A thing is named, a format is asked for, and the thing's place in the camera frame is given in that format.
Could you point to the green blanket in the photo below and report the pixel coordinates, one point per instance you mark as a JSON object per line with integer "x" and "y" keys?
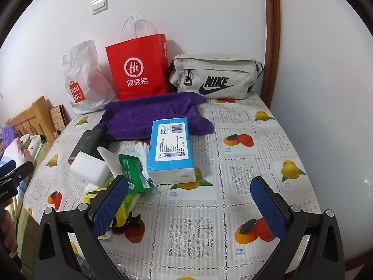
{"x": 19, "y": 213}

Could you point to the black hair clip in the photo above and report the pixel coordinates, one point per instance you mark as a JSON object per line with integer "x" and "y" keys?
{"x": 131, "y": 224}

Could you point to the white spotted plush pillow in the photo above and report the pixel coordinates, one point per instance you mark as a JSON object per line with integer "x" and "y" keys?
{"x": 33, "y": 145}

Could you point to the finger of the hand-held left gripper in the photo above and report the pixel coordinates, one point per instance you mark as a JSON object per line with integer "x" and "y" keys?
{"x": 7, "y": 166}
{"x": 20, "y": 173}

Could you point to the person's left hand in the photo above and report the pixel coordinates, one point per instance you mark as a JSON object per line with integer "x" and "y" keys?
{"x": 7, "y": 233}

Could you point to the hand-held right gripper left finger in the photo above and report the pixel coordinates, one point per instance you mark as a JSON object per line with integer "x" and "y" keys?
{"x": 110, "y": 207}

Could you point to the dark green box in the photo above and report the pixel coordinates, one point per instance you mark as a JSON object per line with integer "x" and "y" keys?
{"x": 87, "y": 143}

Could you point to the brown wooden door frame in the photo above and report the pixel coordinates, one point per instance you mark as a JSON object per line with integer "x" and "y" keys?
{"x": 272, "y": 35}

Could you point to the fruit print tablecloth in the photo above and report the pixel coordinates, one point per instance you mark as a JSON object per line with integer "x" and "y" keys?
{"x": 204, "y": 210}

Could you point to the purple towel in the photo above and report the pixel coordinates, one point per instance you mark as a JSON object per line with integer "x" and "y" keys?
{"x": 137, "y": 116}

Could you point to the patterned brown book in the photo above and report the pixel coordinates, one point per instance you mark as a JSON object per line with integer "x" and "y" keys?
{"x": 59, "y": 118}

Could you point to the white wall light switch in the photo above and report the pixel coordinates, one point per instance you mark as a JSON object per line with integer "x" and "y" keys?
{"x": 99, "y": 5}

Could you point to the green yellow snack packet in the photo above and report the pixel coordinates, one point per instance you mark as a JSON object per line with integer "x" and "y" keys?
{"x": 132, "y": 172}

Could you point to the blue tissue pack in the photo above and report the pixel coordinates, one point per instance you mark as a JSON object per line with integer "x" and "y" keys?
{"x": 170, "y": 151}

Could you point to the white cloth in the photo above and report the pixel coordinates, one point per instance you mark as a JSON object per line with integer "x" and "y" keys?
{"x": 142, "y": 151}

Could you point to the light green pocket tissue pack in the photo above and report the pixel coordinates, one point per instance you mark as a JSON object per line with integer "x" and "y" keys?
{"x": 128, "y": 205}

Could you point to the white plastic shopping bag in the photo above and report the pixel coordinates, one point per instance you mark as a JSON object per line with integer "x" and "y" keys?
{"x": 84, "y": 73}

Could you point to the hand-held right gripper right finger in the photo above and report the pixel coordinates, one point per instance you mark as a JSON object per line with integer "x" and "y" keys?
{"x": 269, "y": 210}

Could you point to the white tissue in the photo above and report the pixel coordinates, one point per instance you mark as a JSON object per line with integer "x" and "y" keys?
{"x": 109, "y": 160}

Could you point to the purple fluffy cushion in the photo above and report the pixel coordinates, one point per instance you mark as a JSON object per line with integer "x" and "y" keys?
{"x": 10, "y": 134}

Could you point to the red paper shopping bag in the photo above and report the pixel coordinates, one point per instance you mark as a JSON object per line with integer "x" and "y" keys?
{"x": 137, "y": 64}

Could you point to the grey waist bag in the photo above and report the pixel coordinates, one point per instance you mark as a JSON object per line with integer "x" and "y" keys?
{"x": 215, "y": 73}

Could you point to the white mesh bag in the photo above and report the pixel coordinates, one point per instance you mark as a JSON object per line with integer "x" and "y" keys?
{"x": 87, "y": 167}

